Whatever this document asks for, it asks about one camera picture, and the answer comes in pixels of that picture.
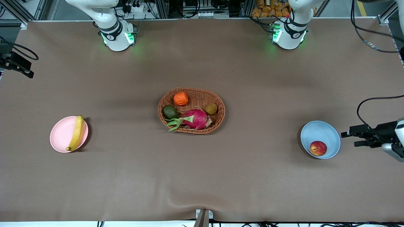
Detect red apple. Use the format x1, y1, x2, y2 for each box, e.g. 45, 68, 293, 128
310, 141, 327, 156

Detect yellow banana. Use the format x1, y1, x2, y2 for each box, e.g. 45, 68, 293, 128
66, 115, 85, 152

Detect blue plate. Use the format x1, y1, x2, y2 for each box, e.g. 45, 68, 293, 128
300, 120, 341, 159

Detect pink plate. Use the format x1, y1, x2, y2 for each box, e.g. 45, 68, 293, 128
50, 116, 89, 153

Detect white power strip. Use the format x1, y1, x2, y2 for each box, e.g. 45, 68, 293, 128
125, 3, 149, 14

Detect bag of orange buns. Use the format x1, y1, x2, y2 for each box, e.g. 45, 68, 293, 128
252, 0, 291, 18

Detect green avocado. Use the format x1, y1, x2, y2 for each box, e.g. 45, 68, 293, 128
163, 105, 179, 120

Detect orange tangerine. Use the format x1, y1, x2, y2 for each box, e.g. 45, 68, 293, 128
173, 92, 189, 106

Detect brown wicker basket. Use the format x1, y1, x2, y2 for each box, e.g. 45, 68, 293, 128
158, 87, 226, 135

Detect pink dragon fruit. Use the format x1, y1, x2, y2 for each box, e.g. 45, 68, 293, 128
165, 107, 212, 132

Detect brown table cloth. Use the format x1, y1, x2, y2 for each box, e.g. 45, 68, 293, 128
0, 17, 404, 223

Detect grey metal rack equipment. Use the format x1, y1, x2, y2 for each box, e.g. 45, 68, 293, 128
182, 0, 230, 19

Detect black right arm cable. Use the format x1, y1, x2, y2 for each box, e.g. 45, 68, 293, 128
0, 36, 39, 61

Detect aluminium frame profile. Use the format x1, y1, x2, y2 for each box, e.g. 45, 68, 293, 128
0, 0, 48, 29
378, 2, 399, 26

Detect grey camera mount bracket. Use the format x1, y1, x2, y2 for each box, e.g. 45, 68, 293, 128
193, 209, 214, 227

